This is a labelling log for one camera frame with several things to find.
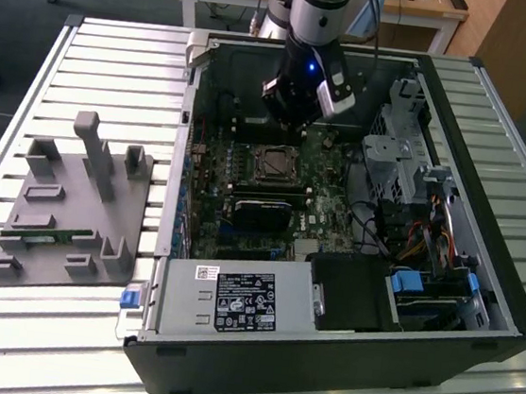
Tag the grey power supply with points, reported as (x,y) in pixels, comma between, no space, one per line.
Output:
(181,292)

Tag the CPU socket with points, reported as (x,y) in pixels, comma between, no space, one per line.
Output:
(274,181)

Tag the grey parts rack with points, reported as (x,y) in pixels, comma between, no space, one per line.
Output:
(71,213)

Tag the blue disk carrier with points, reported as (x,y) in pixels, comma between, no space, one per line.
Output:
(405,282)

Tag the black grey PC case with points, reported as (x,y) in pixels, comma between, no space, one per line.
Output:
(271,374)

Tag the black graphics card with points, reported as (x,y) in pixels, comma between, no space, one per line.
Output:
(261,216)

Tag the small dark wrist camera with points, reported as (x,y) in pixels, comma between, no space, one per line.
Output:
(270,89)

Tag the silver green CPU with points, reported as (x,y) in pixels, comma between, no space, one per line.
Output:
(277,163)

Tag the silver chipset heatsink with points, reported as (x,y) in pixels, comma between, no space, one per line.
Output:
(307,249)

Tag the green motherboard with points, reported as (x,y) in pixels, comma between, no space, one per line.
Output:
(324,204)

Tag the green RAM stick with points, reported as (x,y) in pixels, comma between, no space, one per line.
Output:
(59,235)

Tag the pale blue teach pendant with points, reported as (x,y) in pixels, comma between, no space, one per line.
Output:
(358,25)

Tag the silver metal drive cage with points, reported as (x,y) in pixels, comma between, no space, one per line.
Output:
(389,173)

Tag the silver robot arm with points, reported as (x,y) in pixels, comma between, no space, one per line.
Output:
(320,8)

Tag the silver coin cell battery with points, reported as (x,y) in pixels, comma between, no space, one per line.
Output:
(327,142)

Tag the black drive bay shroud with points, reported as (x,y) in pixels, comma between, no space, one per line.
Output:
(352,293)

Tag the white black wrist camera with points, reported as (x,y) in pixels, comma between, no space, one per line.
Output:
(336,98)

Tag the blue plastic case latch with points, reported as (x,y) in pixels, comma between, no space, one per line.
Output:
(130,298)

